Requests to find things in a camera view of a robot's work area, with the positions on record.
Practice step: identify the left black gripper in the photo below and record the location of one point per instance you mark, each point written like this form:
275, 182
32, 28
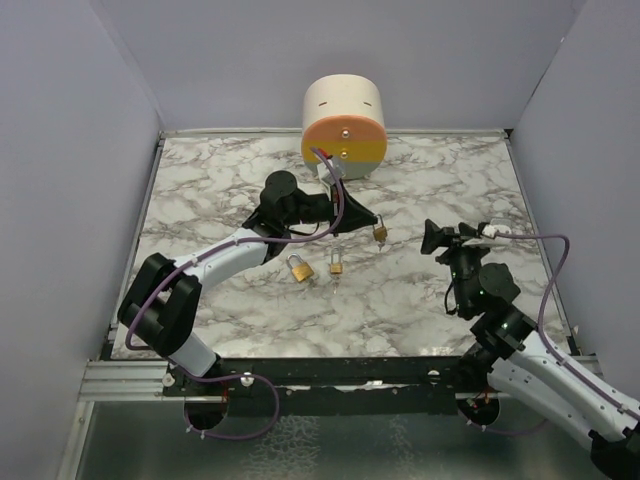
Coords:
353, 216

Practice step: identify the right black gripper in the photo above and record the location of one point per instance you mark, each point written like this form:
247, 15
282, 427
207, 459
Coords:
448, 237

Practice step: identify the small brass padlock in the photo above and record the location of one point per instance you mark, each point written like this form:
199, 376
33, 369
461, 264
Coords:
380, 231
336, 263

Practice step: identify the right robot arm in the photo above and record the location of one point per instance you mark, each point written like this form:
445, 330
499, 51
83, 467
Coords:
513, 354

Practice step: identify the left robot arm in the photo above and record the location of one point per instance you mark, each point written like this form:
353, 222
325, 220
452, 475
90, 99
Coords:
160, 305

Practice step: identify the large brass padlock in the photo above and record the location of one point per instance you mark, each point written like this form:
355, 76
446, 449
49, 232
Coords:
299, 268

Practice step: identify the round three-drawer storage box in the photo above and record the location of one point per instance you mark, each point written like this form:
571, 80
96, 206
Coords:
343, 116

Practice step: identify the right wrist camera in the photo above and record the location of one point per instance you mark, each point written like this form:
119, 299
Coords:
496, 227

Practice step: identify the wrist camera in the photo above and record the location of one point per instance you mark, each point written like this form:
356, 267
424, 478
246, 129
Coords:
330, 170
496, 227

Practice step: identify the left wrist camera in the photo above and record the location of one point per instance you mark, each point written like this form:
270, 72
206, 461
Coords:
330, 170

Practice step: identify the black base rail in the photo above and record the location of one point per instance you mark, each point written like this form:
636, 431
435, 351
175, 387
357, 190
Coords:
436, 385

